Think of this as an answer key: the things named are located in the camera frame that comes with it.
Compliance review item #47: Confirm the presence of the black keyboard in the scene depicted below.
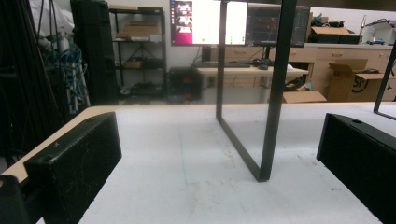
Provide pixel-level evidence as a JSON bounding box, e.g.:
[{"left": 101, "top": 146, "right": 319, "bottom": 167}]
[{"left": 193, "top": 61, "right": 252, "bottom": 69}]

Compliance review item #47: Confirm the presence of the dark computer monitor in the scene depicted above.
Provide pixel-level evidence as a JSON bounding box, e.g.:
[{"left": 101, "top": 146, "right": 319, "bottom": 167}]
[{"left": 245, "top": 5, "right": 311, "bottom": 49}]

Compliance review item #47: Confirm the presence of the black metal frame stand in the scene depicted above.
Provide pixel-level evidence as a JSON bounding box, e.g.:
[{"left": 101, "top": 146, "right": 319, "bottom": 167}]
[
  {"left": 215, "top": 0, "right": 298, "bottom": 183},
  {"left": 373, "top": 40, "right": 396, "bottom": 121}
]

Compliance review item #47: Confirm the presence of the black curtain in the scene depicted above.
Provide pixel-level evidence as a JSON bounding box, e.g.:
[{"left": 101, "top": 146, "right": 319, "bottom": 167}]
[{"left": 0, "top": 0, "right": 68, "bottom": 160}]

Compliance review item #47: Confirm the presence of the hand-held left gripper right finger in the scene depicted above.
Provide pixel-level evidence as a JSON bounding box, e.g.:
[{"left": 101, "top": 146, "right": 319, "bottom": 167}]
[{"left": 316, "top": 113, "right": 396, "bottom": 224}]

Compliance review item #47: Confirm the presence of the large open cardboard box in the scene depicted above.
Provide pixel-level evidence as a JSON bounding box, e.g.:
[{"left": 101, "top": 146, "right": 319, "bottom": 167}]
[{"left": 326, "top": 58, "right": 396, "bottom": 103}]

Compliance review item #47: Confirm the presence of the wooden drawer cabinet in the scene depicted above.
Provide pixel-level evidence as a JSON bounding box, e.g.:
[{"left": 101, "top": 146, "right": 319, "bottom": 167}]
[{"left": 210, "top": 42, "right": 395, "bottom": 97}]

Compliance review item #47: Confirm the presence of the bright computer monitor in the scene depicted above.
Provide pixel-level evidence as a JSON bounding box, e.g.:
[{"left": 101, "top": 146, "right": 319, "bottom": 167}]
[{"left": 169, "top": 0, "right": 249, "bottom": 47}]

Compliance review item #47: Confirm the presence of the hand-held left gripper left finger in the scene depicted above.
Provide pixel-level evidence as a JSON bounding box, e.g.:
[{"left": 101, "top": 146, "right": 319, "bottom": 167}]
[{"left": 23, "top": 111, "right": 123, "bottom": 224}]

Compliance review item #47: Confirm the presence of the wooden office desk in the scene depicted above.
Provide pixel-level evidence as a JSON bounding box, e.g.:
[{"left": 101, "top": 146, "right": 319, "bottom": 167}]
[{"left": 195, "top": 65, "right": 310, "bottom": 105}]

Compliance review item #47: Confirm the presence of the tall black case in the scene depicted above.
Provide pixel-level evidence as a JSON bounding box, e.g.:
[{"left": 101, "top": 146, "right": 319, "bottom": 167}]
[{"left": 69, "top": 0, "right": 120, "bottom": 106}]

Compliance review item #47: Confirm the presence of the flat cardboard box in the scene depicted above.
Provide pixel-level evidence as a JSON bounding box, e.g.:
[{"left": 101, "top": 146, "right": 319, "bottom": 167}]
[{"left": 282, "top": 91, "right": 328, "bottom": 104}]

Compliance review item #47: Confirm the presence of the open cardboard box with black bins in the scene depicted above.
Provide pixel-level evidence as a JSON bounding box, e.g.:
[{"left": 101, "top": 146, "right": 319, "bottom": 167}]
[{"left": 307, "top": 25, "right": 362, "bottom": 45}]

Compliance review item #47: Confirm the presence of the black metal shelf rack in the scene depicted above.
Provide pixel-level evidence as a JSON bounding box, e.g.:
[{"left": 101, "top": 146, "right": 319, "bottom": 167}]
[{"left": 108, "top": 7, "right": 168, "bottom": 97}]

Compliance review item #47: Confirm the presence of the blue cable bundle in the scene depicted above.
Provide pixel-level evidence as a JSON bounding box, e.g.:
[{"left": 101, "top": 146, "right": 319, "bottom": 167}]
[{"left": 45, "top": 43, "right": 90, "bottom": 104}]

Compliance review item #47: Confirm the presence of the black computer tower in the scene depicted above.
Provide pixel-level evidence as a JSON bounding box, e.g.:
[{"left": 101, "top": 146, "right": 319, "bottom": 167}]
[{"left": 167, "top": 66, "right": 203, "bottom": 101}]

